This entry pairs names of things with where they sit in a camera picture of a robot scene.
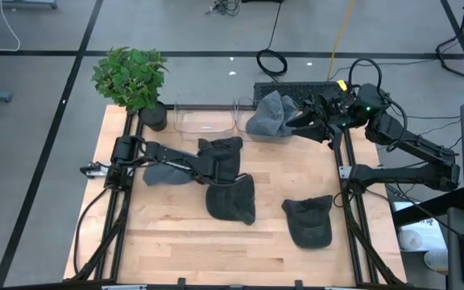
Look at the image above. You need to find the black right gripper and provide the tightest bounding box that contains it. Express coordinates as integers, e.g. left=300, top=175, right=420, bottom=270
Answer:
left=286, top=88, right=358, bottom=144

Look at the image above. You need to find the blue-grey denim cap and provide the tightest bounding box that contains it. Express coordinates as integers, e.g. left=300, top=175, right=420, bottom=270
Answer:
left=142, top=162, right=196, bottom=187
left=280, top=95, right=300, bottom=137
left=245, top=89, right=286, bottom=138

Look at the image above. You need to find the dark charcoal denim cap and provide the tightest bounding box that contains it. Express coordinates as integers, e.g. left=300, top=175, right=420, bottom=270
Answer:
left=281, top=194, right=334, bottom=250
left=197, top=135, right=244, bottom=182
left=205, top=173, right=257, bottom=226

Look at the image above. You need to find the black perforated mat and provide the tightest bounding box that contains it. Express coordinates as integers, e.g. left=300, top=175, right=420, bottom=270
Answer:
left=252, top=81, right=354, bottom=108

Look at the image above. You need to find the clear plastic bin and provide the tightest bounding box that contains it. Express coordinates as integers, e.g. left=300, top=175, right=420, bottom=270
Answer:
left=172, top=102, right=239, bottom=136
left=234, top=96, right=302, bottom=145

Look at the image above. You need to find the green plant in black pot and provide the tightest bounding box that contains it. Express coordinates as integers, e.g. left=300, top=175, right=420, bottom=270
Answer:
left=90, top=46, right=169, bottom=133

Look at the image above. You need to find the black metal beam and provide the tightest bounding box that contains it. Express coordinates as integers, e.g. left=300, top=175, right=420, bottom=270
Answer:
left=391, top=187, right=464, bottom=227

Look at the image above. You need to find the silver metal strip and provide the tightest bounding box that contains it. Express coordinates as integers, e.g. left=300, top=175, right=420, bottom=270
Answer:
left=101, top=284, right=148, bottom=290

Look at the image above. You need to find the white round container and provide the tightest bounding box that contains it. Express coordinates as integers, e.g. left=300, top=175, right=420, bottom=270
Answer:
left=423, top=248, right=450, bottom=275
left=396, top=228, right=424, bottom=253

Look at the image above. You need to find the black coiled cable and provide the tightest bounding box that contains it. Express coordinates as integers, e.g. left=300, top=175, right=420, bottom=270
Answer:
left=255, top=0, right=289, bottom=78

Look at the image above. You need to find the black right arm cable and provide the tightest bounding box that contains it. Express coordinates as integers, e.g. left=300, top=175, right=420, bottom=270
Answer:
left=347, top=57, right=409, bottom=153

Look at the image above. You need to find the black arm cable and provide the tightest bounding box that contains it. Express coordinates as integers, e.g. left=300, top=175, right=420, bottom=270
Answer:
left=72, top=185, right=110, bottom=277
left=347, top=57, right=409, bottom=153

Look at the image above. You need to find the thick yellow hanging cable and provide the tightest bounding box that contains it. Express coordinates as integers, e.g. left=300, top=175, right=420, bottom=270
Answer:
left=326, top=0, right=357, bottom=82

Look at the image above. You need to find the black cable bundle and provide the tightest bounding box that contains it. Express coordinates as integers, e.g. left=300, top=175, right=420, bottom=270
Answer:
left=205, top=0, right=242, bottom=16

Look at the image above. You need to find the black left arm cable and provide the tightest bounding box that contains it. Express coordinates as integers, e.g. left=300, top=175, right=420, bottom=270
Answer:
left=72, top=185, right=110, bottom=277

